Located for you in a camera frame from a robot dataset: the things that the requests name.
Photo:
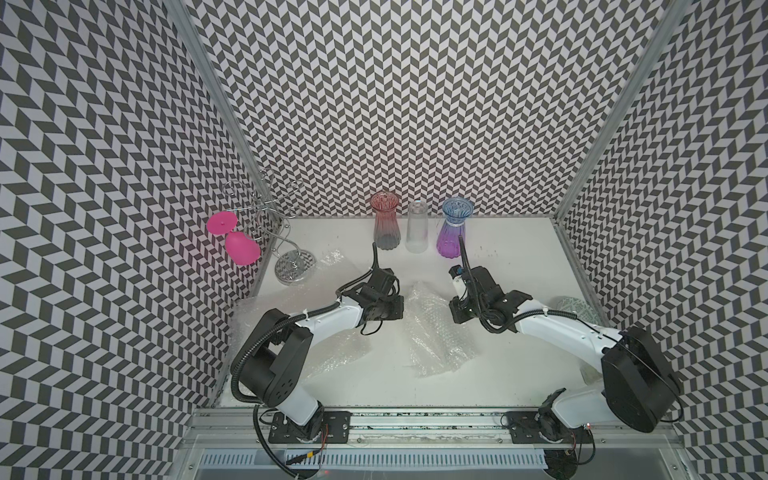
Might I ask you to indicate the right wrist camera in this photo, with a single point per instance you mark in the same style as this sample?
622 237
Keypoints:
459 284

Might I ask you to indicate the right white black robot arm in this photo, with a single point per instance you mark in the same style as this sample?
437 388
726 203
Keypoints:
636 386

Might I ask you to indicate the small black-lidded glass jar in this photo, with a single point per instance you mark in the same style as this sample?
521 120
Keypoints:
590 375

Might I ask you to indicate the aluminium front rail frame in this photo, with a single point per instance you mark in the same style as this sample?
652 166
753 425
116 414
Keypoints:
423 443

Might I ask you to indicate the purple blue tumbler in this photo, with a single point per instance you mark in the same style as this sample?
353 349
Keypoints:
455 211

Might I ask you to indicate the pink plastic wine glass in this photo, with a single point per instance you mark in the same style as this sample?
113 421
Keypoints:
241 249

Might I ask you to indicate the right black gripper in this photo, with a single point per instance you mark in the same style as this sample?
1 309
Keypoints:
460 316

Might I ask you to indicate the green patterned round bowl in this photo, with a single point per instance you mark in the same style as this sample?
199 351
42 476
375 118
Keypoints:
581 308

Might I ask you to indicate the red black ribbed vase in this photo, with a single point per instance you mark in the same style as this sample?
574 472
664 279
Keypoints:
386 230

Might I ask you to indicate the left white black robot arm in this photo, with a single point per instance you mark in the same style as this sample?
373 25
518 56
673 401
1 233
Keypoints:
267 369

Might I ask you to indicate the clear bubble wrap sheet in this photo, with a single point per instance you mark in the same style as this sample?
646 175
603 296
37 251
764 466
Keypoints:
340 350
435 344

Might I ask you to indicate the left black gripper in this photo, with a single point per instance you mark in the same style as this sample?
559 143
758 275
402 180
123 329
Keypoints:
396 310

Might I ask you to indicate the clear ribbed glass vase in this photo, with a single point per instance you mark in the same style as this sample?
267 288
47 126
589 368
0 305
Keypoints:
417 227

